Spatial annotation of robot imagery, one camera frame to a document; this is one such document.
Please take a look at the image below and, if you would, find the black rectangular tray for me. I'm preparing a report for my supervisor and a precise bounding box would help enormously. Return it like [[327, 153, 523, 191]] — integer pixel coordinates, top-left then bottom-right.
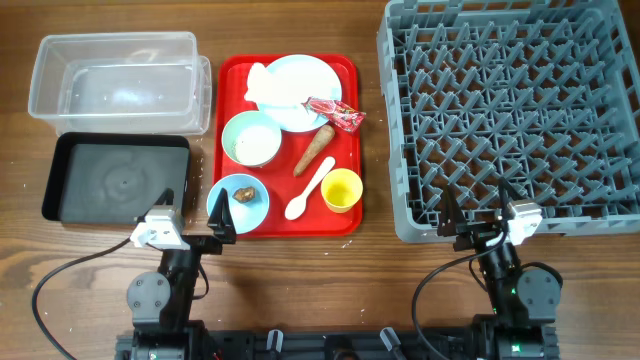
[[41, 132, 191, 225]]

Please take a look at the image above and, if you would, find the yellow plastic cup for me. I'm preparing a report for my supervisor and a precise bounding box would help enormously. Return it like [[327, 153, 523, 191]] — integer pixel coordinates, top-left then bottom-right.
[[321, 168, 363, 213]]

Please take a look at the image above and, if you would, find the small light blue plate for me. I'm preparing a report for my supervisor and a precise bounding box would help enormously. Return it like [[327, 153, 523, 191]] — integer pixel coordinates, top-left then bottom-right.
[[206, 173, 270, 234]]

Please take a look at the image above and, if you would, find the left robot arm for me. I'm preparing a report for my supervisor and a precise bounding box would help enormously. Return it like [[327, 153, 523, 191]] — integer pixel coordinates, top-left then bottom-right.
[[116, 189, 237, 360]]

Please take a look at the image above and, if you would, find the red snack wrapper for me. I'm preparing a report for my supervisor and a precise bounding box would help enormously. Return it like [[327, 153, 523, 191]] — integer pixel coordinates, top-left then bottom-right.
[[303, 97, 366, 133]]

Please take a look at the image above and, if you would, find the white plastic spoon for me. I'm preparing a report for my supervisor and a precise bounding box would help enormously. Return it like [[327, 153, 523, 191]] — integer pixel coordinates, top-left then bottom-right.
[[285, 156, 336, 221]]

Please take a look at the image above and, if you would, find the brown carrot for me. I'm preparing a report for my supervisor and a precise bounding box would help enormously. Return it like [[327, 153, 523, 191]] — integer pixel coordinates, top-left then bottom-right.
[[293, 125, 335, 177]]

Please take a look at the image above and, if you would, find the grey dishwasher rack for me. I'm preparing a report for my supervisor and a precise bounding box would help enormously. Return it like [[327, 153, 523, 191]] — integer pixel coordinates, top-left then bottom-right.
[[376, 0, 639, 243]]

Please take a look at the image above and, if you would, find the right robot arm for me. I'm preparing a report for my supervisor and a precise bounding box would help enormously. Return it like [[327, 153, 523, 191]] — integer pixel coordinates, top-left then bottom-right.
[[437, 178, 563, 360]]

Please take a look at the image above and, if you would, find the white napkin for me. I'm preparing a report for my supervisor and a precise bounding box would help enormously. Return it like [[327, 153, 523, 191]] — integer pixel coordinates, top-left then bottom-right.
[[244, 63, 279, 104]]

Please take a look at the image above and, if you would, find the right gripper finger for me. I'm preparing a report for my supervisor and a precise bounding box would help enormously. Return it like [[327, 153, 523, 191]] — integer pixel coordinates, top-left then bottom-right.
[[437, 185, 467, 237], [498, 177, 523, 220]]

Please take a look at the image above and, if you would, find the clear plastic waste bin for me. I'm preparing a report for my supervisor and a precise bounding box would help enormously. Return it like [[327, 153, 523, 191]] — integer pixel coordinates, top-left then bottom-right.
[[28, 31, 213, 136]]

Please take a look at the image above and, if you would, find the light green bowl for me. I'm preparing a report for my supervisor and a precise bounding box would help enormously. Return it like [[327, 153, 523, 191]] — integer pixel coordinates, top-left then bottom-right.
[[221, 110, 282, 167]]

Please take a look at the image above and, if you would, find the large light blue plate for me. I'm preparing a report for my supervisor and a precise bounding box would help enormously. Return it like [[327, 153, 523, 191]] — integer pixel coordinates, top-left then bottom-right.
[[257, 54, 343, 133]]

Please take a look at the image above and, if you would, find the brown food scrap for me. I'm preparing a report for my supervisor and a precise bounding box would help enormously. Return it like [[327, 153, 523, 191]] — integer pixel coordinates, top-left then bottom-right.
[[233, 186, 256, 204]]

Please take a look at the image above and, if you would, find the red serving tray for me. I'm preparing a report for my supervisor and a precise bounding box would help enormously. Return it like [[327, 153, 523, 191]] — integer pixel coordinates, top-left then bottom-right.
[[212, 54, 363, 238]]

